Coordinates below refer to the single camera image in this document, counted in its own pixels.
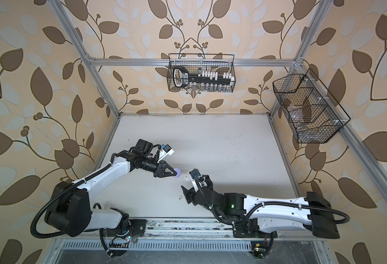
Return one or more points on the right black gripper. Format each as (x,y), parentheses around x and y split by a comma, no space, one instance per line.
(189,197)

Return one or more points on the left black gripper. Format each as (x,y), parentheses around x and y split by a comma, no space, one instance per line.
(161,169)

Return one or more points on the purple earbud charging case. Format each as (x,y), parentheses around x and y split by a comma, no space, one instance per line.
(178,172)

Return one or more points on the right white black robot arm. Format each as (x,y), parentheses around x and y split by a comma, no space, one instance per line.
(251,216)

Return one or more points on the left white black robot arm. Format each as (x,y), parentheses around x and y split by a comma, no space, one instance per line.
(70,210)

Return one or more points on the white earbud charging case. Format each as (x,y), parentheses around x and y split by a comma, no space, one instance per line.
(188,177)

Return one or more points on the black tool with white pieces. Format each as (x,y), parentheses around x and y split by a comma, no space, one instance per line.
(182,77)

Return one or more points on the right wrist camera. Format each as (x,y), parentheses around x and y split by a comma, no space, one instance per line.
(195,175)

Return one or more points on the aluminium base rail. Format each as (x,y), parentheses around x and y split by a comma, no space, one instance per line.
(198,229)

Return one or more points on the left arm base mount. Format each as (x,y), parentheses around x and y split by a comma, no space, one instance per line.
(137,227)

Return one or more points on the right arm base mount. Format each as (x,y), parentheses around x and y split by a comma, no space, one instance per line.
(251,229)

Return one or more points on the back wire basket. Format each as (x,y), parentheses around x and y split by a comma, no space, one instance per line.
(206,61)

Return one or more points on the wire basket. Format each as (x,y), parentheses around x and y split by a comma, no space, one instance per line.
(206,61)
(312,109)

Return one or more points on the right side wire basket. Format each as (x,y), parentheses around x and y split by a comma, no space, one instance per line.
(312,109)

